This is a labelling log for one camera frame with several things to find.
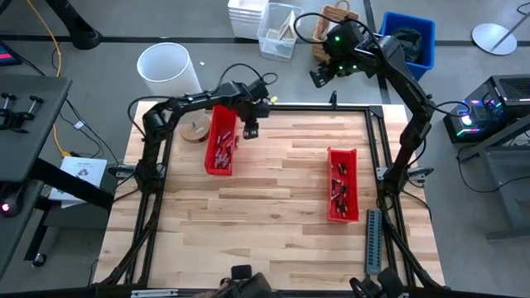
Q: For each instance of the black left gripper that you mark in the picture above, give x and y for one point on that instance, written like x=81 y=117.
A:
x=256 y=111

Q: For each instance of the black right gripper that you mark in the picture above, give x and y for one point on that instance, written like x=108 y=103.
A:
x=345 y=68

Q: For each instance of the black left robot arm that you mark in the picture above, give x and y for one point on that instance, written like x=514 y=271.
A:
x=194 y=99

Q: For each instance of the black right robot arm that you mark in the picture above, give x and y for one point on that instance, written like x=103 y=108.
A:
x=408 y=83

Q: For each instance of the yellow tag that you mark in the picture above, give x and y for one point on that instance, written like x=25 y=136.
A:
x=273 y=99

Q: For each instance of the red plastic bin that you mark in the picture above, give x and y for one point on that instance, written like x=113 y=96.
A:
x=351 y=165
x=215 y=120

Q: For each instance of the wicker basket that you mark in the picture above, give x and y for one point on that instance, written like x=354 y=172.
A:
x=318 y=29

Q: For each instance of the round wooden disc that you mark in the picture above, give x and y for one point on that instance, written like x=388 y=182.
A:
x=194 y=130

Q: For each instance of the clear plastic container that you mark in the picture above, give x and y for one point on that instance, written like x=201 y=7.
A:
x=271 y=45

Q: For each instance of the dark crumpled cloth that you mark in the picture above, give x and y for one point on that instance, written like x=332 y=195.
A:
x=410 y=41

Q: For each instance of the cardboard pieces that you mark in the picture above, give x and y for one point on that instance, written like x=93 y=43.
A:
x=287 y=27

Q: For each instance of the blue plastic bin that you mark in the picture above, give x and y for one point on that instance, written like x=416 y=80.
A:
x=410 y=20

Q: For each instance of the white stacked containers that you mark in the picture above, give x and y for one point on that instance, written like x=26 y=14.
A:
x=247 y=18

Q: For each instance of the white translucent bucket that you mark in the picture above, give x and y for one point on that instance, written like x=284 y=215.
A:
x=161 y=66

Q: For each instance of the black computer case with lights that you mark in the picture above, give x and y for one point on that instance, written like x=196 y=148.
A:
x=497 y=103

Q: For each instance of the small white plug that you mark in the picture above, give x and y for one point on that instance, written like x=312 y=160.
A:
x=78 y=124

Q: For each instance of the white paper booklet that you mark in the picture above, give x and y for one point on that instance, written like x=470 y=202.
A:
x=85 y=169

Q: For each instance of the grey metal stand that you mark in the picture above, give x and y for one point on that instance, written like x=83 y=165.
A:
x=493 y=186

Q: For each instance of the black stand leg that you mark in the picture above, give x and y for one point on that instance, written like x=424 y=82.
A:
x=80 y=35

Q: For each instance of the dark grey desk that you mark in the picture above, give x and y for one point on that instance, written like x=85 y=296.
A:
x=33 y=124

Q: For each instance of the black clamp fixture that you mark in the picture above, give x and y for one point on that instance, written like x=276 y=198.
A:
x=16 y=120

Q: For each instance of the small monitor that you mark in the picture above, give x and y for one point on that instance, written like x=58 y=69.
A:
x=8 y=54

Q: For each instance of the black round device with light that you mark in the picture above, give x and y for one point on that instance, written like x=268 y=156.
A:
x=6 y=207

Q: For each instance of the silver bracket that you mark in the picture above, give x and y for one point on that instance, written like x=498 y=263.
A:
x=153 y=294

